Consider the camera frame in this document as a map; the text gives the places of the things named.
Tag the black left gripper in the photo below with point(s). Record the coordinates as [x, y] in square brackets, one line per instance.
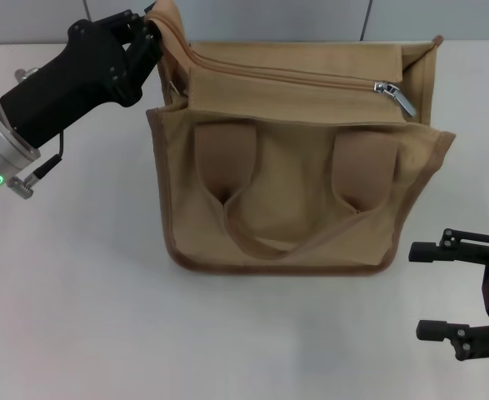
[73, 79]

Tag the silver metal zipper pull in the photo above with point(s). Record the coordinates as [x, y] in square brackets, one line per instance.
[402, 100]

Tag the khaki canvas food bag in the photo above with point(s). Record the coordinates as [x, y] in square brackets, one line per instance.
[294, 196]

